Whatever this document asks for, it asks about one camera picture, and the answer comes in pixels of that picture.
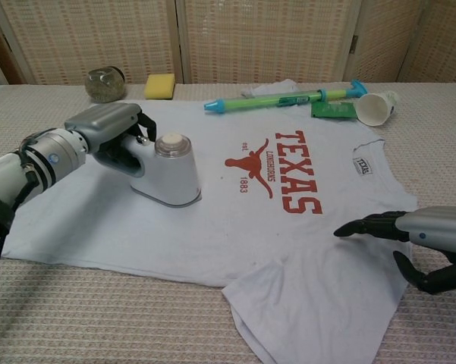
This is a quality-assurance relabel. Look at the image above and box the green blue water pump toy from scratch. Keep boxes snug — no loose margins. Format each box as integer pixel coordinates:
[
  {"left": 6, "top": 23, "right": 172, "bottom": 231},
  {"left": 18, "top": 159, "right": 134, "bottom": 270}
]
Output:
[{"left": 203, "top": 79, "right": 370, "bottom": 115}]

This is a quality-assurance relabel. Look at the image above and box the white handheld steam iron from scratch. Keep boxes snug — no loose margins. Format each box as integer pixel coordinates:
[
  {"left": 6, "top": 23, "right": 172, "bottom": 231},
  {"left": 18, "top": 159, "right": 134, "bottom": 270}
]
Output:
[{"left": 123, "top": 131, "right": 203, "bottom": 209}]

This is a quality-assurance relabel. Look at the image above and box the yellow sponge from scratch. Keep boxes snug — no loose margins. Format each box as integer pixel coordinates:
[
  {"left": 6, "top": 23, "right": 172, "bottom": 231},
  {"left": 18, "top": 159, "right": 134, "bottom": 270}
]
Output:
[{"left": 143, "top": 74, "right": 176, "bottom": 100}]

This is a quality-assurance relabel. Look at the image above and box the round glass jar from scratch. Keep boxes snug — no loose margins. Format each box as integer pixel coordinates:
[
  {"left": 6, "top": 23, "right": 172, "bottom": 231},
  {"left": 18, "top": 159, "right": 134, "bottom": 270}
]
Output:
[{"left": 84, "top": 66, "right": 128, "bottom": 104}]

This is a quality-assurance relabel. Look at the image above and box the green foil packet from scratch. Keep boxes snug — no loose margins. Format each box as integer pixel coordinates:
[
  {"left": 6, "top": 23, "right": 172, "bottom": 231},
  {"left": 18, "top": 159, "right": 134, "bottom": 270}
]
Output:
[{"left": 310, "top": 100, "right": 360, "bottom": 121}]

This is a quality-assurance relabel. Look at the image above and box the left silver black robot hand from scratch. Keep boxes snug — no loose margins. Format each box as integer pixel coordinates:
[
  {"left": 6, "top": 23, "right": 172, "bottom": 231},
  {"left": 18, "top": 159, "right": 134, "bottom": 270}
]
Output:
[{"left": 64, "top": 102, "right": 159, "bottom": 179}]

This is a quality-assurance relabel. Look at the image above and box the beige woven fringed tablecloth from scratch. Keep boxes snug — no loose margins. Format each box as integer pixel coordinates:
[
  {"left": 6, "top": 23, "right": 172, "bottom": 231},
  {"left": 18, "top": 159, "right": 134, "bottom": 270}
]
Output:
[{"left": 0, "top": 80, "right": 456, "bottom": 364}]

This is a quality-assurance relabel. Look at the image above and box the white paper cup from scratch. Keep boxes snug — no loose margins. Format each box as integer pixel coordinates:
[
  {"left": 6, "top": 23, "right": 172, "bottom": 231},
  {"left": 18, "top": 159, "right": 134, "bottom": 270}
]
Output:
[{"left": 355, "top": 90, "right": 400, "bottom": 127}]

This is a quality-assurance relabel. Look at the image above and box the white Texas print T-shirt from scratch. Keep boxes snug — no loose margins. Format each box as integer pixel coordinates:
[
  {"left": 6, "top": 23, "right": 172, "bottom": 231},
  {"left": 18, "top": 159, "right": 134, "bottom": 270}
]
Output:
[{"left": 2, "top": 78, "right": 418, "bottom": 364}]

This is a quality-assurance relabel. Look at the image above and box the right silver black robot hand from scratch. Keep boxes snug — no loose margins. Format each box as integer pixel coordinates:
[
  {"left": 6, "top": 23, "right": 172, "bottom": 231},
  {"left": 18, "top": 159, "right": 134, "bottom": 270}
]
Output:
[{"left": 333, "top": 206, "right": 456, "bottom": 295}]

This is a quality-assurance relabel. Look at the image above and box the wicker folding screen panel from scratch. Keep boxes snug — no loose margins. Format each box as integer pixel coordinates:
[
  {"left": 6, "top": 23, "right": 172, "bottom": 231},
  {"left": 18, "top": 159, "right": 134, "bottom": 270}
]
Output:
[
  {"left": 174, "top": 0, "right": 361, "bottom": 85},
  {"left": 352, "top": 0, "right": 456, "bottom": 84},
  {"left": 0, "top": 0, "right": 181, "bottom": 87}
]

